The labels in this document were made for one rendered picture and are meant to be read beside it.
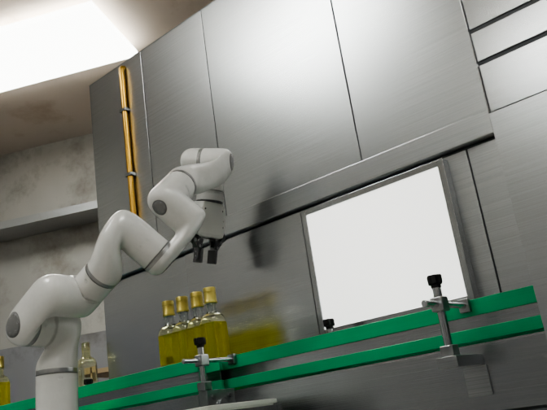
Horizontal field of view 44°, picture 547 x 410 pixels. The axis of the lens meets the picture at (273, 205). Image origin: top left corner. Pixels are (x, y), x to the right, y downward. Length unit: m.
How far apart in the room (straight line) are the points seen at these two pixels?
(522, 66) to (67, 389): 1.18
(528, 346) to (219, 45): 1.39
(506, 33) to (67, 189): 4.81
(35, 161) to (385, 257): 4.60
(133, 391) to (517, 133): 1.20
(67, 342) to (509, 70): 1.13
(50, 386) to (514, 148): 1.12
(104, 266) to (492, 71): 0.90
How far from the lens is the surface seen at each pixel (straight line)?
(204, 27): 2.35
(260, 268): 1.93
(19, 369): 5.67
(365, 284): 1.72
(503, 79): 1.24
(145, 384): 1.88
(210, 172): 1.75
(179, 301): 1.96
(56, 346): 1.71
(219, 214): 1.92
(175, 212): 1.61
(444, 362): 1.28
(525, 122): 1.20
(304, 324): 1.82
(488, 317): 1.39
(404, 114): 1.76
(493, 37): 1.27
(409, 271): 1.65
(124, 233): 1.58
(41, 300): 1.60
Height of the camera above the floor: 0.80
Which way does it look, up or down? 17 degrees up
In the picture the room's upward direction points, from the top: 8 degrees counter-clockwise
